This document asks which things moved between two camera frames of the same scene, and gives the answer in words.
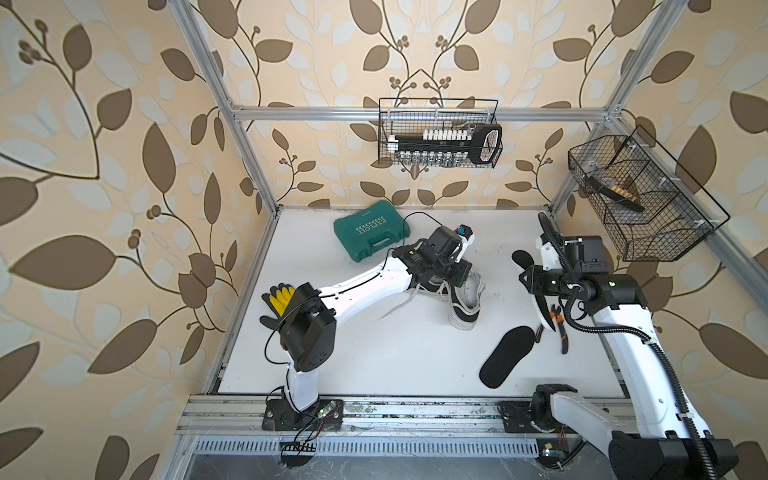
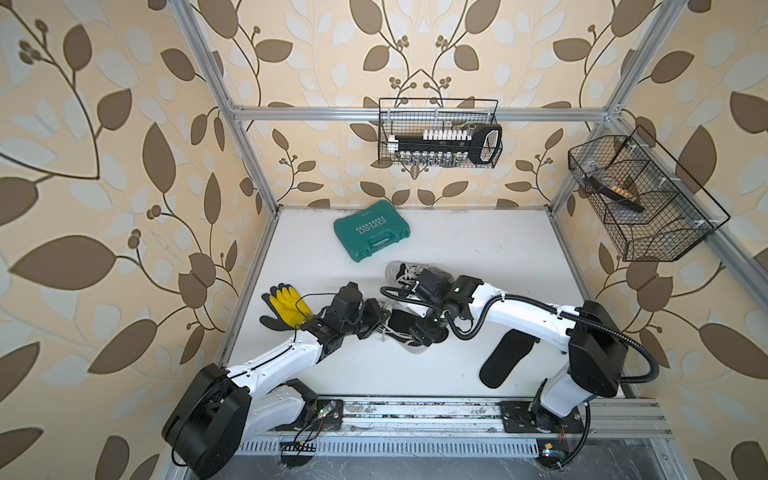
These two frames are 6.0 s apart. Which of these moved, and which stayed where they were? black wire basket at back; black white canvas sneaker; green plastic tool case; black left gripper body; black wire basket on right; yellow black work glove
Moved: black white canvas sneaker; black left gripper body
Stayed: black wire basket at back; yellow black work glove; black wire basket on right; green plastic tool case
